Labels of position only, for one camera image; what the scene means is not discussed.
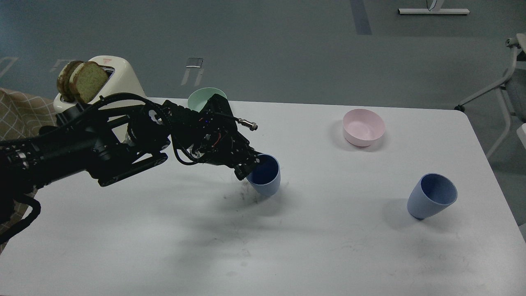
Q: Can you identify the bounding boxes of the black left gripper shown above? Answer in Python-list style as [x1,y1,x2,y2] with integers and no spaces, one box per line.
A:
[173,94,261,180]

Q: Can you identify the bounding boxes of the blue cup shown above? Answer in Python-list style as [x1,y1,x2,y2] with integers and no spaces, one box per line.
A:
[247,154,281,197]
[406,173,458,220]

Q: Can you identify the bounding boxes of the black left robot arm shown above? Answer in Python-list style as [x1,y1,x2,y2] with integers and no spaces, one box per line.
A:
[1,92,261,244]

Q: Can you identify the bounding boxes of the green bowl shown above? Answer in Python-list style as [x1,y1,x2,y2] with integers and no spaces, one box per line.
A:
[187,87,227,112]

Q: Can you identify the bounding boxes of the grey floor plate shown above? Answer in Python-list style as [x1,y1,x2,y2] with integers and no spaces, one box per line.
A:
[180,57,204,86]

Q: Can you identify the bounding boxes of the pink bowl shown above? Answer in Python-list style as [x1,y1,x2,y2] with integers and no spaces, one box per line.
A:
[342,109,386,147]

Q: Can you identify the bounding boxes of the cream toaster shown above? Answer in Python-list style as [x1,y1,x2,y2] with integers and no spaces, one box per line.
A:
[53,56,148,142]

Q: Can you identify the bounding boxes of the bread slice front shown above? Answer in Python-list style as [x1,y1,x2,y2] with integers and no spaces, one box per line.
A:
[68,61,109,103]

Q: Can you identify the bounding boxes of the bread slice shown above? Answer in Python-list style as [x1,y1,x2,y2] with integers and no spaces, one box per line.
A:
[68,61,109,103]
[56,60,84,103]

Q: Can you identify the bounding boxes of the bread slice back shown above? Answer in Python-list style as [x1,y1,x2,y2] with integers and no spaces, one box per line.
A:
[56,60,84,103]

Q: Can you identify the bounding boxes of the white table leg base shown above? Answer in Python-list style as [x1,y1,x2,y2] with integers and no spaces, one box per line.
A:
[397,0,471,16]

